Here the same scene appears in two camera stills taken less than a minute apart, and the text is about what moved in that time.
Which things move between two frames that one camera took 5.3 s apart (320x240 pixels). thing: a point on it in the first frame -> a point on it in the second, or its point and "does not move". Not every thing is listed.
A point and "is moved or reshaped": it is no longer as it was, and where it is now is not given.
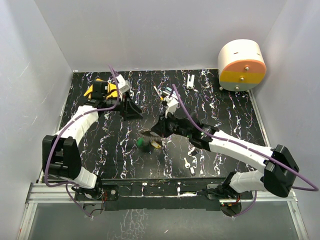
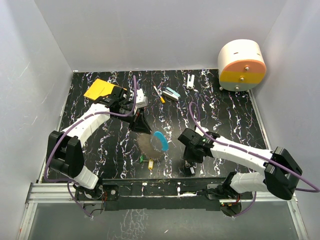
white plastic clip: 190,84 does not move
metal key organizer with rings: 151,135 is moved or reshaped
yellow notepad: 112,90 does not move
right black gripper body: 172,126 -> 190,154
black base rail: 159,194 does not move
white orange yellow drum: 241,65 does not move
